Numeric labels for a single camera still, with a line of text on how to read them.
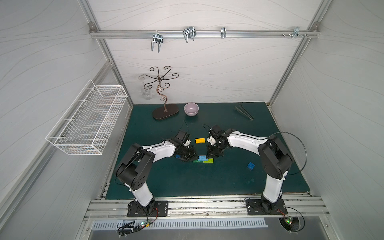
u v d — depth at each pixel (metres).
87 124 0.69
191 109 1.14
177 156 0.76
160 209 0.73
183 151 0.78
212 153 0.80
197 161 0.88
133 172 0.47
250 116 1.11
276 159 0.50
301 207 0.76
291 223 0.72
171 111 1.15
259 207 0.70
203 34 0.78
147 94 0.98
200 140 0.99
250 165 0.88
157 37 0.78
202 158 0.90
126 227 0.69
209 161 0.90
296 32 0.76
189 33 0.77
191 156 0.80
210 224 0.70
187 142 0.78
